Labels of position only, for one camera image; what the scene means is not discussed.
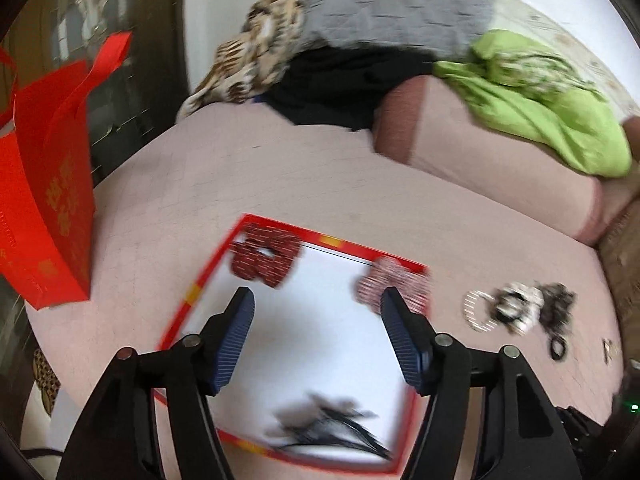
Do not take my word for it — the red gift bag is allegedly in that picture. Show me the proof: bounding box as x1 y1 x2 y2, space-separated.
0 31 132 310

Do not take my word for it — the pile of black hair ties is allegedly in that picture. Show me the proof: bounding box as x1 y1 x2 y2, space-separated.
272 394 393 461

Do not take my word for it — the pink quilted bedspread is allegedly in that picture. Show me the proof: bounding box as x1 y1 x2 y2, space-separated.
25 95 626 480

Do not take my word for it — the grey quilted blanket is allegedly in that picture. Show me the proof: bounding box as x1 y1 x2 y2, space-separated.
287 0 496 61

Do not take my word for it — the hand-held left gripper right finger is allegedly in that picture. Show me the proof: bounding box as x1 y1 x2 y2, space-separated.
380 286 583 480

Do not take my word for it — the pale green bead bracelet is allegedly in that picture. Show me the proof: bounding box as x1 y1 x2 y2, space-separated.
462 290 502 334

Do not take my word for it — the black cloth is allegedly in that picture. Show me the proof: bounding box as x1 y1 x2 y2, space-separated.
260 46 436 132

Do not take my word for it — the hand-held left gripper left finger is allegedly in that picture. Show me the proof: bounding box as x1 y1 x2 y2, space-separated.
56 286 256 480

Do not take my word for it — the leopard print item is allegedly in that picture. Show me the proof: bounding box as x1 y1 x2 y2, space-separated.
32 347 62 416

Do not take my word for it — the leopard print cloth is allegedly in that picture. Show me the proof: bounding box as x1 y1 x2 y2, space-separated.
176 0 307 122

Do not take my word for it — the pink bolster pillow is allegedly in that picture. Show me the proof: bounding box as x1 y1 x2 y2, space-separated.
372 76 603 246

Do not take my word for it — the pink patterned scrunchie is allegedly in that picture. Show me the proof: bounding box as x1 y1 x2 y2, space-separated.
355 256 432 317

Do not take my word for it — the green cloth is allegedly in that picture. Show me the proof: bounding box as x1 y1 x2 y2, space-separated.
432 29 633 178

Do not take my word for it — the red bordered white box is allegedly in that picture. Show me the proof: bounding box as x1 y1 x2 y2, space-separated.
157 213 432 476

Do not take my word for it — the black braided bracelet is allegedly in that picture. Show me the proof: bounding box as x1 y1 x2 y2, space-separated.
537 282 577 332

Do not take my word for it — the dark red patterned scrunchie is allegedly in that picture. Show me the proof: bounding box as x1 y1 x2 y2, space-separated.
229 225 303 289

